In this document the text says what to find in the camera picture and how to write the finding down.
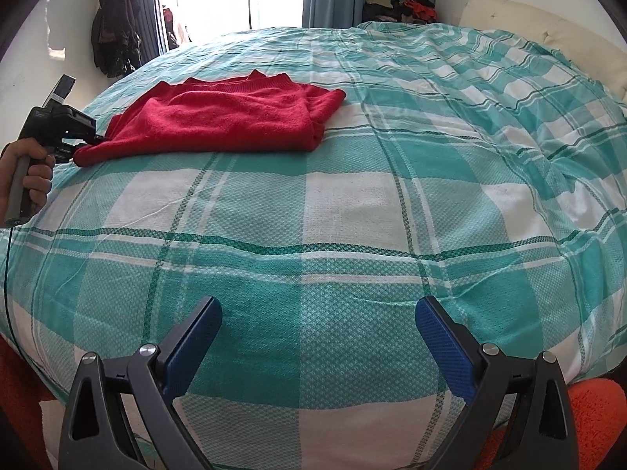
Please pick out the teal plaid blanket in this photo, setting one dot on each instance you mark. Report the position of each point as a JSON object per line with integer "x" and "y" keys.
{"x": 352, "y": 215}

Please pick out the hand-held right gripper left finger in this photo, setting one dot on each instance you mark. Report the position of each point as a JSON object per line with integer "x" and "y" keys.
{"x": 196, "y": 347}

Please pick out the hanging dark jackets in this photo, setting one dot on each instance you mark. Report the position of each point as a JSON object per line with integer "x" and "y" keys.
{"x": 115, "y": 19}

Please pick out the orange fleece cloth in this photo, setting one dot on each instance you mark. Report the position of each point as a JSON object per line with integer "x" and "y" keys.
{"x": 592, "y": 411}

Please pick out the pale pink cloth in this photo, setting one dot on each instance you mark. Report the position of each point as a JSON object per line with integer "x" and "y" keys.
{"x": 51, "y": 435}

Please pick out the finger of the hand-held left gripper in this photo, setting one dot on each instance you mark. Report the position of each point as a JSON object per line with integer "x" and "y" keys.
{"x": 63, "y": 154}
{"x": 88, "y": 139}

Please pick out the person's left hand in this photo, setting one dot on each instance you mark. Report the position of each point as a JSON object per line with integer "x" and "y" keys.
{"x": 39, "y": 181}

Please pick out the cream padded headboard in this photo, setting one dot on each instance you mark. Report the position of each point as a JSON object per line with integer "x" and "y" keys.
{"x": 529, "y": 24}

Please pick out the pile of mixed clothes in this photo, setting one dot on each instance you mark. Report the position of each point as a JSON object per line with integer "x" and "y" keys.
{"x": 401, "y": 7}

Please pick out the red dark clothing bundle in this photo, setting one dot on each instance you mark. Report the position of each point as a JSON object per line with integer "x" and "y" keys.
{"x": 172, "y": 27}

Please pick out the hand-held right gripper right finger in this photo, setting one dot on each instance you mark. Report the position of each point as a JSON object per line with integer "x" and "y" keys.
{"x": 445, "y": 347}

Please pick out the red sweater with white print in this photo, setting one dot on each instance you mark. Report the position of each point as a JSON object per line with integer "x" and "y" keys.
{"x": 220, "y": 117}

